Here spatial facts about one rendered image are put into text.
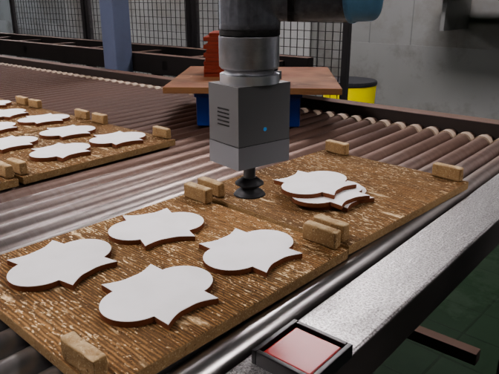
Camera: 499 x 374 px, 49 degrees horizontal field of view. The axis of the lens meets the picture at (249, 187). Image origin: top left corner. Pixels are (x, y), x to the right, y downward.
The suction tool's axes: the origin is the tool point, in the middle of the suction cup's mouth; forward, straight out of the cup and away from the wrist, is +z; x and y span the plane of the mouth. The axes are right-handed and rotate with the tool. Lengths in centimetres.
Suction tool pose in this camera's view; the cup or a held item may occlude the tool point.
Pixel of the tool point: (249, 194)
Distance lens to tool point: 73.7
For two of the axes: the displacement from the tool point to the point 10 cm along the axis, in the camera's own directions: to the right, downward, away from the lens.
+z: 0.0, 9.4, 3.3
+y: -7.8, 2.0, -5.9
